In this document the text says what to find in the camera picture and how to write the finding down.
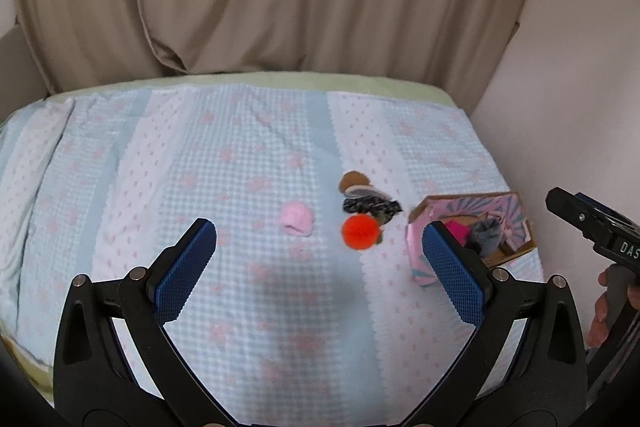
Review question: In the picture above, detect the pink patterned cardboard box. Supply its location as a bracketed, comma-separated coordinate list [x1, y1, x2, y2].
[406, 192, 537, 287]

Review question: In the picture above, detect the light blue floral bedspread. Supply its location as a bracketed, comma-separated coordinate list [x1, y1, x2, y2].
[1, 84, 506, 426]

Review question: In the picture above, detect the brown and white sock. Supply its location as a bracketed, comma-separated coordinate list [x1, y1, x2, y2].
[338, 170, 392, 200]

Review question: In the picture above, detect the light pink sock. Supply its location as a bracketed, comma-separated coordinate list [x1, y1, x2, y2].
[279, 202, 314, 237]

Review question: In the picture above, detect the black patterned scrunchie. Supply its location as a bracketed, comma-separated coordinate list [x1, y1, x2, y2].
[343, 196, 402, 225]

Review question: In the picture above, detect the green bed sheet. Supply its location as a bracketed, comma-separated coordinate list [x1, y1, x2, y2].
[1, 74, 465, 406]

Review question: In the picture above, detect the person's right hand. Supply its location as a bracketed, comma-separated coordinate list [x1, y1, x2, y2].
[586, 285, 640, 348]

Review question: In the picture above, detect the grey-brown headboard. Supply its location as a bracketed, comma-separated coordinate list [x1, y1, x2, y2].
[0, 25, 49, 121]

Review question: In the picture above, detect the grey sock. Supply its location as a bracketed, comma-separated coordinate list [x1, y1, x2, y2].
[465, 217, 502, 258]

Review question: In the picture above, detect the orange pompom with leaves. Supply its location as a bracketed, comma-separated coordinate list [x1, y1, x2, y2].
[341, 213, 382, 251]

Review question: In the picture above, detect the magenta pouch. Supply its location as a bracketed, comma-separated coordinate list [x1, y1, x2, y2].
[445, 220, 472, 246]

